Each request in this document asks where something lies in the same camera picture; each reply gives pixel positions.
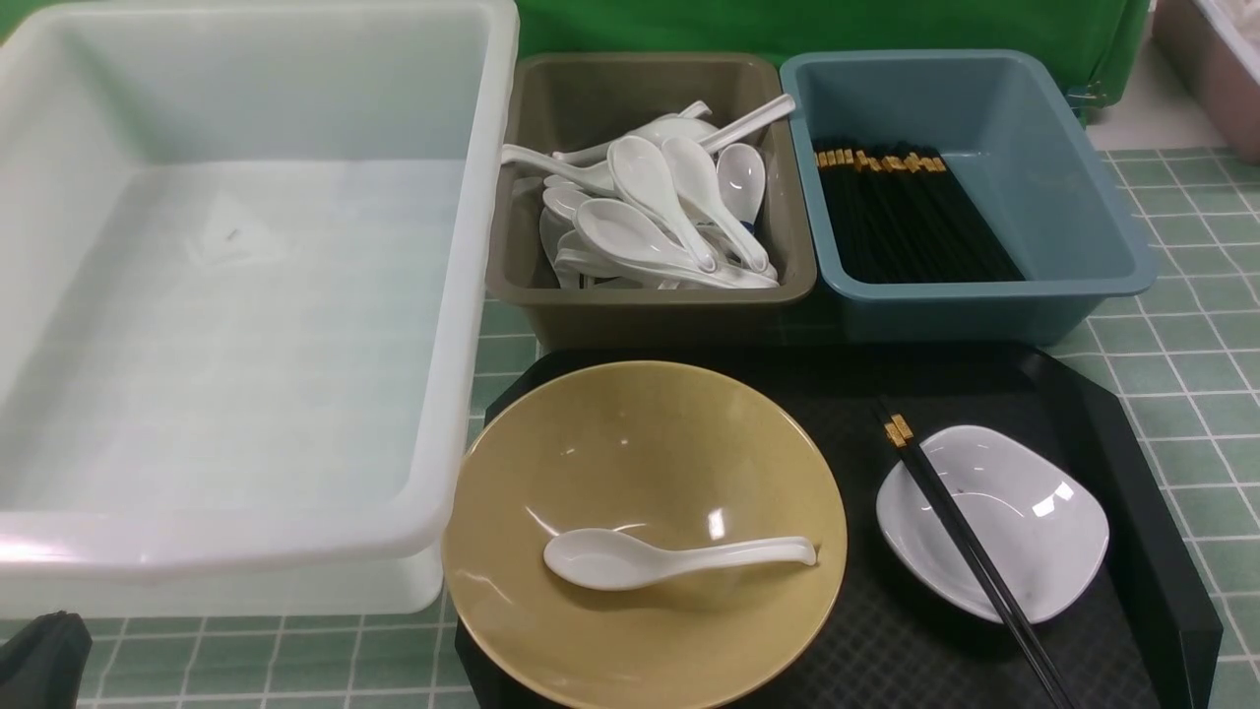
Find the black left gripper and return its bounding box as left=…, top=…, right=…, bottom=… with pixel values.
left=1, top=611, right=92, bottom=708

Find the white soup spoon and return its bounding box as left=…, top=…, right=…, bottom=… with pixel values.
left=541, top=528, right=818, bottom=592

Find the yellow noodle bowl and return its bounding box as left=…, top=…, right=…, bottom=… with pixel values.
left=441, top=360, right=848, bottom=708

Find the black chopstick gold tip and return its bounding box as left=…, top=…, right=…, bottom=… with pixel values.
left=883, top=406, right=1082, bottom=709

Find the white square side dish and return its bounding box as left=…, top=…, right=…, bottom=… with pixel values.
left=876, top=423, right=1110, bottom=625

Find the large white plastic tub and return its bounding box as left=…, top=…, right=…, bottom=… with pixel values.
left=1, top=1, right=519, bottom=620

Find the white spoon in bin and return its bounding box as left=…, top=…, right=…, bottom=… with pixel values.
left=573, top=198, right=779, bottom=288
left=717, top=144, right=769, bottom=230
left=662, top=136, right=770, bottom=275
left=607, top=135, right=719, bottom=275

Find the brown plastic spoon bin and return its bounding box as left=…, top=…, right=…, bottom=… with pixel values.
left=486, top=52, right=818, bottom=351

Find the pile of black chopsticks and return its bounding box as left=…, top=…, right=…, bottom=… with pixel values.
left=813, top=136, right=1026, bottom=286

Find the black serving tray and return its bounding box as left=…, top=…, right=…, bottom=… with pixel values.
left=486, top=343, right=1223, bottom=708

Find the blue plastic chopstick bin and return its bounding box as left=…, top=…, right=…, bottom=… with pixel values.
left=780, top=49, right=1158, bottom=346

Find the pink plastic bin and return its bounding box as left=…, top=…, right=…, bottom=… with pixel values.
left=1152, top=1, right=1259, bottom=164

